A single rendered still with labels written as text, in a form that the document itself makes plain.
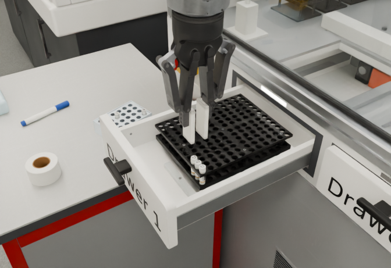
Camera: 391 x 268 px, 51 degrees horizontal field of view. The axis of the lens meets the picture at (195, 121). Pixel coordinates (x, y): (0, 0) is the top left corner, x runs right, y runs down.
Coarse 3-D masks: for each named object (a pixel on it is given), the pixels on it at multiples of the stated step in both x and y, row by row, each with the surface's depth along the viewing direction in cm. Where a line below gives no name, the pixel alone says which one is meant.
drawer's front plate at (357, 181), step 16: (336, 160) 74; (352, 160) 73; (320, 176) 80; (336, 176) 76; (352, 176) 72; (368, 176) 70; (336, 192) 77; (352, 192) 74; (368, 192) 70; (384, 192) 67; (352, 208) 75; (368, 224) 73; (384, 240) 71
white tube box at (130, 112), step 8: (128, 104) 109; (136, 104) 109; (112, 112) 107; (120, 112) 107; (128, 112) 108; (136, 112) 107; (96, 120) 104; (112, 120) 104; (120, 120) 104; (128, 120) 104; (136, 120) 104; (96, 128) 104
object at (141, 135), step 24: (144, 120) 87; (288, 120) 88; (144, 144) 90; (312, 144) 82; (264, 168) 77; (288, 168) 81; (168, 192) 79; (216, 192) 72; (240, 192) 76; (192, 216) 72
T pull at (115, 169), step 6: (108, 162) 75; (120, 162) 75; (126, 162) 75; (108, 168) 74; (114, 168) 73; (120, 168) 74; (126, 168) 74; (114, 174) 72; (120, 174) 72; (120, 180) 71
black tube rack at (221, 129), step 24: (240, 96) 94; (168, 120) 87; (216, 120) 86; (240, 120) 87; (264, 120) 86; (168, 144) 86; (192, 144) 80; (216, 144) 80; (240, 144) 80; (264, 144) 86; (288, 144) 85; (216, 168) 75; (240, 168) 79
